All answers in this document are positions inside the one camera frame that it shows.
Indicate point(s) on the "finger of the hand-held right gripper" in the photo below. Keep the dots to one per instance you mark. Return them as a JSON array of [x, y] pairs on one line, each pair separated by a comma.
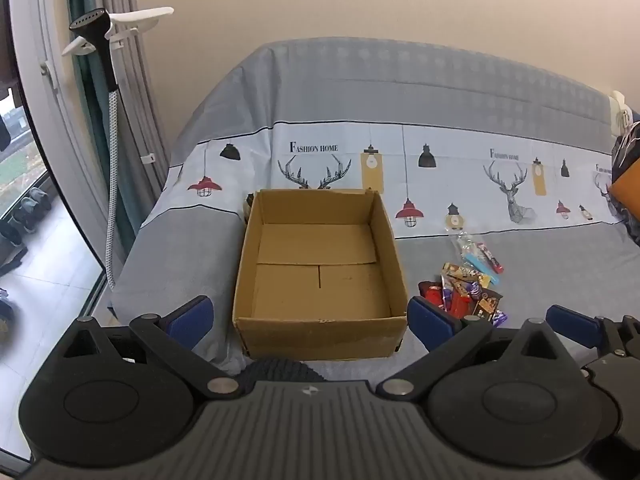
[[575, 325]]

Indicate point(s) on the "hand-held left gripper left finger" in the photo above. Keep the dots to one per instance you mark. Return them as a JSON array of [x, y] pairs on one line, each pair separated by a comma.
[[192, 319]]

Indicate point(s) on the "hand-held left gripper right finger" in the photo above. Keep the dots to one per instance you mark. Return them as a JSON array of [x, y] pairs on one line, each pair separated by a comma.
[[431, 322]]

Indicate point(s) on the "clear bag of candies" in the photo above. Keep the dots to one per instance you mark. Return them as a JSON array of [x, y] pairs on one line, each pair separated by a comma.
[[462, 246]]

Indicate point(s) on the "red stick snack packet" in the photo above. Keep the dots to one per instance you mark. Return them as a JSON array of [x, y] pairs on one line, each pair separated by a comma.
[[490, 258]]

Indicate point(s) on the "cardboard box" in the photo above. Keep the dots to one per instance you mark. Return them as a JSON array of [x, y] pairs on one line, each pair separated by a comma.
[[320, 280]]

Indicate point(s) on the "pile of mixed snack packets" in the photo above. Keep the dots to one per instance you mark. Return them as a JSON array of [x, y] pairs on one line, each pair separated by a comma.
[[467, 295]]

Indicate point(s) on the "blue stick snack packet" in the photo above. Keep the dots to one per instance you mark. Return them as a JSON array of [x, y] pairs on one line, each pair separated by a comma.
[[481, 263]]

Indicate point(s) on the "orange pillow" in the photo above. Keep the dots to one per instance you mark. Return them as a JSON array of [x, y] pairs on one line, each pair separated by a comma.
[[626, 187]]

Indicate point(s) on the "dark patterned cloth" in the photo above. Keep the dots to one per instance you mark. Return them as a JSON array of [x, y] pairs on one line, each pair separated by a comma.
[[627, 147]]

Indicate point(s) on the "dark shoe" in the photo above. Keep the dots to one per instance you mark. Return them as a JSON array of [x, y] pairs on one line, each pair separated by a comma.
[[31, 206], [10, 242]]

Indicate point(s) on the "garment steamer on stand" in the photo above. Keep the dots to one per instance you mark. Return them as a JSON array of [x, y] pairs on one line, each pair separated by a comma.
[[142, 110]]

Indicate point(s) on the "cream soft object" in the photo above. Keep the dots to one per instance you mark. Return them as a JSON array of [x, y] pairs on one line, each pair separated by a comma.
[[620, 105]]

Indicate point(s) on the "printed grey bed sheet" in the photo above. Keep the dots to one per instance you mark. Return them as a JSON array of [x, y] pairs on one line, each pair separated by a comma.
[[325, 110]]

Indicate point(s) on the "grey sliding door frame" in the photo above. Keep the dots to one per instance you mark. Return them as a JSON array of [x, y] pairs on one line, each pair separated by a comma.
[[55, 150]]

